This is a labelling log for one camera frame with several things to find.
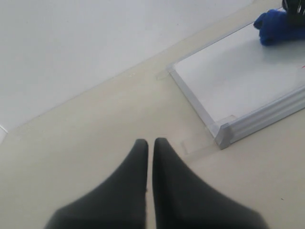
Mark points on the clear tape back left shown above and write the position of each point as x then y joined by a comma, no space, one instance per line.
168,72

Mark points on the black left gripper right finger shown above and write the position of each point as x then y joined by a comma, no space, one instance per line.
183,201

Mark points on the white board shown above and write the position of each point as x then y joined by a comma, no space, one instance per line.
237,86

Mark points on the clear tape front left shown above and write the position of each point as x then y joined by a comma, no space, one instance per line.
206,137

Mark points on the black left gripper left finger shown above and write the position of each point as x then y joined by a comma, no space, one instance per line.
118,203

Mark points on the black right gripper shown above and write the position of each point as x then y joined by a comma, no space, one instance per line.
295,10

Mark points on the clear tape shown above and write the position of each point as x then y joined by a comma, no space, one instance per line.
206,137
168,72

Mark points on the blue microfibre cloth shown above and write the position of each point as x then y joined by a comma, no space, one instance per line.
275,28

